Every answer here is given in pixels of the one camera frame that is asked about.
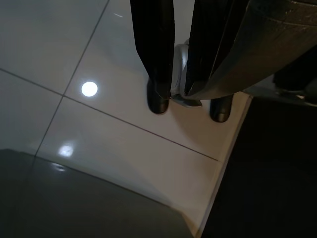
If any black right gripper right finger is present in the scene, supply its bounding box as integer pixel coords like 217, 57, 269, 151
184, 0, 251, 96

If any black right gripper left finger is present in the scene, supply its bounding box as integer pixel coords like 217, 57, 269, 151
130, 0, 175, 99

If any grey right robot leg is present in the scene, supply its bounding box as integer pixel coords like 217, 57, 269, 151
147, 0, 317, 115

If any grey robot leg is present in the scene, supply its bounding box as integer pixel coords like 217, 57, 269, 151
147, 0, 317, 115
210, 96, 232, 123

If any grey left robot leg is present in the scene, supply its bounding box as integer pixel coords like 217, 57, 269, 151
210, 96, 232, 123

